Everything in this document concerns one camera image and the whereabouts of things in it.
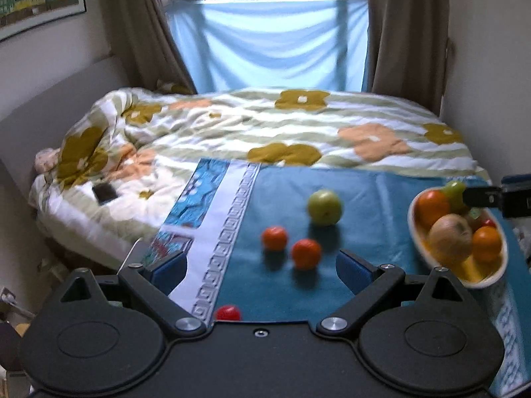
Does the light blue window sheet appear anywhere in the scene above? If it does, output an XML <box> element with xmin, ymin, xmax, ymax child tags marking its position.
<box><xmin>166</xmin><ymin>0</ymin><xmax>371</xmax><ymax>94</ymax></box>

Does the orange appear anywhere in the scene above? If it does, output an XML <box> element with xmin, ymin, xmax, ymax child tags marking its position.
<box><xmin>472</xmin><ymin>226</ymin><xmax>503</xmax><ymax>263</ymax></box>
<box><xmin>416</xmin><ymin>190</ymin><xmax>451</xmax><ymax>230</ymax></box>

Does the small tangerine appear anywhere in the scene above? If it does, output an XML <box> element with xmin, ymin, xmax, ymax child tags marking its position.
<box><xmin>291</xmin><ymin>238</ymin><xmax>323</xmax><ymax>270</ymax></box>

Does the white plastic bar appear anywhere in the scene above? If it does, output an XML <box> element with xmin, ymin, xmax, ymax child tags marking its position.
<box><xmin>118</xmin><ymin>236</ymin><xmax>144</xmax><ymax>275</ymax></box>

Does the small red-orange tomato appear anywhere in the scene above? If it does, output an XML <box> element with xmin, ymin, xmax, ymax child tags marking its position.
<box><xmin>261</xmin><ymin>226</ymin><xmax>289</xmax><ymax>251</ymax></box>

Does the blue patterned tablecloth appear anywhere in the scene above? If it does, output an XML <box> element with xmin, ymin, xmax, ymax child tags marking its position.
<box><xmin>147</xmin><ymin>158</ymin><xmax>531</xmax><ymax>398</ymax></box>

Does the brown curtain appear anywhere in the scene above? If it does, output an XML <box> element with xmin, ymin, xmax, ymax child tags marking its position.
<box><xmin>364</xmin><ymin>0</ymin><xmax>451</xmax><ymax>117</ymax></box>
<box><xmin>96</xmin><ymin>0</ymin><xmax>198</xmax><ymax>94</ymax></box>

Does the green apple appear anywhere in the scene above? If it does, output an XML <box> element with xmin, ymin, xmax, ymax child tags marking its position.
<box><xmin>440</xmin><ymin>180</ymin><xmax>469</xmax><ymax>216</ymax></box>
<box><xmin>307</xmin><ymin>189</ymin><xmax>344</xmax><ymax>227</ymax></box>

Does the floral striped duvet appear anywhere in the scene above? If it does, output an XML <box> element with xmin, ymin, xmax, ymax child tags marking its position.
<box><xmin>28</xmin><ymin>87</ymin><xmax>493</xmax><ymax>275</ymax></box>

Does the pink floral cloth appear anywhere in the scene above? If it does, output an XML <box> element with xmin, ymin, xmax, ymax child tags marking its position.
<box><xmin>34</xmin><ymin>148</ymin><xmax>59</xmax><ymax>173</ymax></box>

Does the kiwi with green sticker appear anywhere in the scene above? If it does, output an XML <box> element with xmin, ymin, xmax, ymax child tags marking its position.
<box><xmin>464</xmin><ymin>206</ymin><xmax>485</xmax><ymax>233</ymax></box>

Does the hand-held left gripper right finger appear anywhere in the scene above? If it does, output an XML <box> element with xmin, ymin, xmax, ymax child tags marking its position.
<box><xmin>316</xmin><ymin>250</ymin><xmax>479</xmax><ymax>337</ymax></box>

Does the black smartphone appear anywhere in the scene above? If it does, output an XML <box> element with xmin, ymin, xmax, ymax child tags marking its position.
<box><xmin>92</xmin><ymin>182</ymin><xmax>118</xmax><ymax>206</ymax></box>

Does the yellow floral pillow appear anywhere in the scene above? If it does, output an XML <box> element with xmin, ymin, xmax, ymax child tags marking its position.
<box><xmin>156</xmin><ymin>78</ymin><xmax>194</xmax><ymax>95</ymax></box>

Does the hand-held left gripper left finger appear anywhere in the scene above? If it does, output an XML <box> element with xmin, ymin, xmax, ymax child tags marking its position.
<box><xmin>46</xmin><ymin>250</ymin><xmax>208</xmax><ymax>338</ymax></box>

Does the grey bed headboard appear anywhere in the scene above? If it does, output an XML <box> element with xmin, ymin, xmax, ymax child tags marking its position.
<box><xmin>0</xmin><ymin>53</ymin><xmax>130</xmax><ymax>168</ymax></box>

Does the cream bowl with bear print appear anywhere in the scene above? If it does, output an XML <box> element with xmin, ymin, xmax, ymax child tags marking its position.
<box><xmin>407</xmin><ymin>186</ymin><xmax>509</xmax><ymax>290</ymax></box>

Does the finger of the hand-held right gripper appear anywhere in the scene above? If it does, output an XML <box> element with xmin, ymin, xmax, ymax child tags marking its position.
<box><xmin>462</xmin><ymin>186</ymin><xmax>503</xmax><ymax>209</ymax></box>

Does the clear plastic bag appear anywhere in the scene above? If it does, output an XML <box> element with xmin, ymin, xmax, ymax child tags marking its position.
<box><xmin>513</xmin><ymin>226</ymin><xmax>531</xmax><ymax>267</ymax></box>

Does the brown onion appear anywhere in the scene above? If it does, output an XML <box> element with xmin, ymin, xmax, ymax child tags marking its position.
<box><xmin>428</xmin><ymin>214</ymin><xmax>474</xmax><ymax>263</ymax></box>

